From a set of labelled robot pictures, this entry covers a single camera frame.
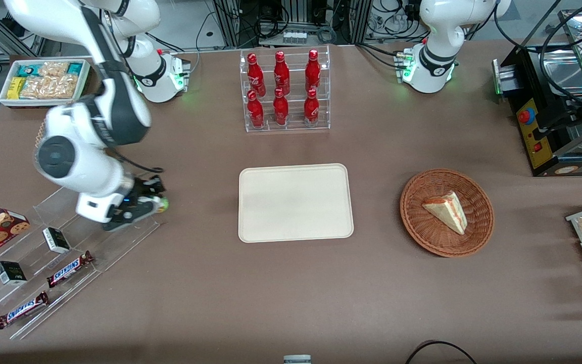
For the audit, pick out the red cola bottle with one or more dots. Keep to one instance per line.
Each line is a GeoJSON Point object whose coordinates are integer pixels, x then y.
{"type": "Point", "coordinates": [281, 75]}
{"type": "Point", "coordinates": [281, 111]}
{"type": "Point", "coordinates": [311, 110]}
{"type": "Point", "coordinates": [255, 114]}
{"type": "Point", "coordinates": [255, 76]}
{"type": "Point", "coordinates": [312, 72]}

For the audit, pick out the grey white device edge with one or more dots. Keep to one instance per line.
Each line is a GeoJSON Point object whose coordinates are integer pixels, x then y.
{"type": "Point", "coordinates": [297, 359]}

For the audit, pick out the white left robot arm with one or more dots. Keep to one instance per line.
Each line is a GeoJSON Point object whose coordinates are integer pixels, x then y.
{"type": "Point", "coordinates": [440, 30]}

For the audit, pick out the black appliance with yellow panel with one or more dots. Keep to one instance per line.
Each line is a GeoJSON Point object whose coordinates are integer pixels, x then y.
{"type": "Point", "coordinates": [533, 136]}

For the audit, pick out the yellow snack pack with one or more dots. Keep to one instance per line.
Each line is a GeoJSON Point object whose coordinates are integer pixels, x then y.
{"type": "Point", "coordinates": [16, 88]}

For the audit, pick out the Snickers bar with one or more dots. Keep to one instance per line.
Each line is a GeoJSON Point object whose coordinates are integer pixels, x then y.
{"type": "Point", "coordinates": [69, 269]}
{"type": "Point", "coordinates": [22, 310]}

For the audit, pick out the white snack bin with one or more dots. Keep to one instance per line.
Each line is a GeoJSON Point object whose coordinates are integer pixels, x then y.
{"type": "Point", "coordinates": [85, 86]}

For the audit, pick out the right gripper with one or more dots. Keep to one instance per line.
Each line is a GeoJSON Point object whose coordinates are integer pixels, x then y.
{"type": "Point", "coordinates": [146, 188]}

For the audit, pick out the clear bag of crackers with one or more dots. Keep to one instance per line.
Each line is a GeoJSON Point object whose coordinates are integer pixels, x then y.
{"type": "Point", "coordinates": [51, 87]}

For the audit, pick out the beige plastic tray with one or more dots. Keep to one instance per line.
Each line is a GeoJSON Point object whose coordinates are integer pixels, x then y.
{"type": "Point", "coordinates": [296, 202]}

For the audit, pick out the small black box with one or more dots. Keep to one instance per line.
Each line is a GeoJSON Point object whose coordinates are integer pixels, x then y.
{"type": "Point", "coordinates": [56, 240]}
{"type": "Point", "coordinates": [10, 273]}

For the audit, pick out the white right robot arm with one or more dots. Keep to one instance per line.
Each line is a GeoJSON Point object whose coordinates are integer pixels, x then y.
{"type": "Point", "coordinates": [94, 121]}

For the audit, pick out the round brown wicker basket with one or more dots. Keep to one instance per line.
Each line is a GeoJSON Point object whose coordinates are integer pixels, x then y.
{"type": "Point", "coordinates": [422, 227]}

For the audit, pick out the clear acrylic bottle rack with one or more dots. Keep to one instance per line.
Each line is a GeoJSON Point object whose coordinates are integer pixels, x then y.
{"type": "Point", "coordinates": [293, 126]}

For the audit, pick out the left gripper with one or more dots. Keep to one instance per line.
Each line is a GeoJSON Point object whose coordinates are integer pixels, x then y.
{"type": "Point", "coordinates": [558, 117]}

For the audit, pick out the white power strip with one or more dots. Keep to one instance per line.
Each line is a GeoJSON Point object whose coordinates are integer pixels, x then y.
{"type": "Point", "coordinates": [295, 37]}

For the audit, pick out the clear acrylic stepped display stand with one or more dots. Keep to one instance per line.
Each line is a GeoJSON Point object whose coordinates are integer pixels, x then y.
{"type": "Point", "coordinates": [119, 242]}

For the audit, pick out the teal snack pack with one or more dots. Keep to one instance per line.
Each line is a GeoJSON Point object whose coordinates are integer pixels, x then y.
{"type": "Point", "coordinates": [29, 70]}

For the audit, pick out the wrapped sandwich wedge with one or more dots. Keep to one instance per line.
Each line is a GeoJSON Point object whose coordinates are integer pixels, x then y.
{"type": "Point", "coordinates": [447, 212]}

